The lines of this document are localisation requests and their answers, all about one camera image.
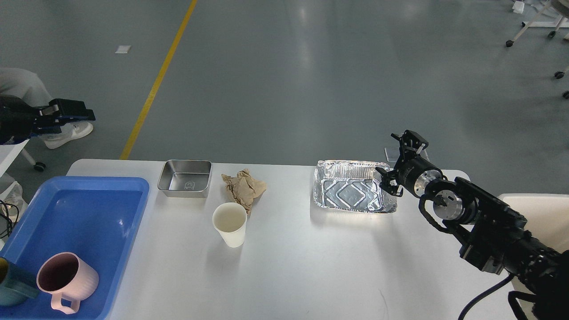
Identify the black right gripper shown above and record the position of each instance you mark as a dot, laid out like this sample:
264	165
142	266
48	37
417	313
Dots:
414	173

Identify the crumpled brown paper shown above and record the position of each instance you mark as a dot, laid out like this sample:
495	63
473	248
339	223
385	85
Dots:
243	189

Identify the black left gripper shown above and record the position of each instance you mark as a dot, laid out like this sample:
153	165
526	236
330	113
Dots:
19	121

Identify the white paper cup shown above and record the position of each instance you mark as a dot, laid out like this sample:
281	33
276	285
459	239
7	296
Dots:
230	220

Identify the aluminium foil tray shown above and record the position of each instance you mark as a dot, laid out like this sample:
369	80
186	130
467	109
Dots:
351	186

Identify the teal mug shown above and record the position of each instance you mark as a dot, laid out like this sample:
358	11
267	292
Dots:
16	284

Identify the white wheeled cart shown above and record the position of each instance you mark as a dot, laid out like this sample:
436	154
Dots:
561	7

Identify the stainless steel rectangular tray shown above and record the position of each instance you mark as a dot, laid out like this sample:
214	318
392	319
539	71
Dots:
185	178

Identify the blue plastic tray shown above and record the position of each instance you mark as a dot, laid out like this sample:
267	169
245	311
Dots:
96	218

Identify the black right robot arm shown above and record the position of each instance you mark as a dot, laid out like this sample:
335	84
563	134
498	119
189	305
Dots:
492	235

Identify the pink plastic mug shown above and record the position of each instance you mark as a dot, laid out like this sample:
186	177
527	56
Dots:
68	279

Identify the white bin right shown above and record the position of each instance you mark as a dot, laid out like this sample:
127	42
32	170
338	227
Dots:
547	216

